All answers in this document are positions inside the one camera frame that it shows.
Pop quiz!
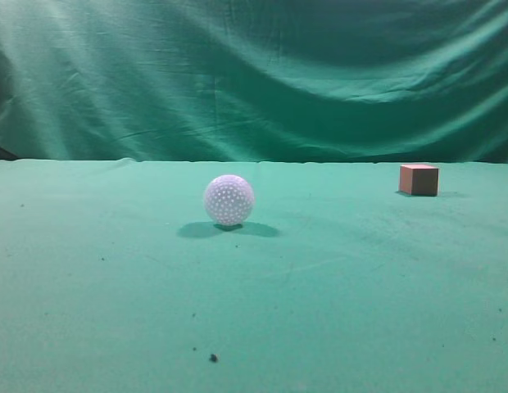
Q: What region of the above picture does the brown wooden cube block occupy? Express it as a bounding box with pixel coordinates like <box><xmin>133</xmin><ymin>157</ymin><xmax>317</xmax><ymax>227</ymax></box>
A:
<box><xmin>398</xmin><ymin>164</ymin><xmax>439</xmax><ymax>197</ymax></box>

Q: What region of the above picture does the white dimpled golf ball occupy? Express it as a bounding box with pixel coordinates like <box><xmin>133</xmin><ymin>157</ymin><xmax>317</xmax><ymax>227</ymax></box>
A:
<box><xmin>203</xmin><ymin>174</ymin><xmax>255</xmax><ymax>226</ymax></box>

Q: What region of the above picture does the green backdrop curtain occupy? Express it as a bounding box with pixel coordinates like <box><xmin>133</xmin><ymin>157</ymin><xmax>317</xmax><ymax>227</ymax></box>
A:
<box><xmin>0</xmin><ymin>1</ymin><xmax>508</xmax><ymax>163</ymax></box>

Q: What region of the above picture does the green table cloth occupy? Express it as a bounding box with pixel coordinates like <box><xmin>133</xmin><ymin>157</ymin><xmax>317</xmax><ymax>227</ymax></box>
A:
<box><xmin>0</xmin><ymin>159</ymin><xmax>508</xmax><ymax>392</ymax></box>

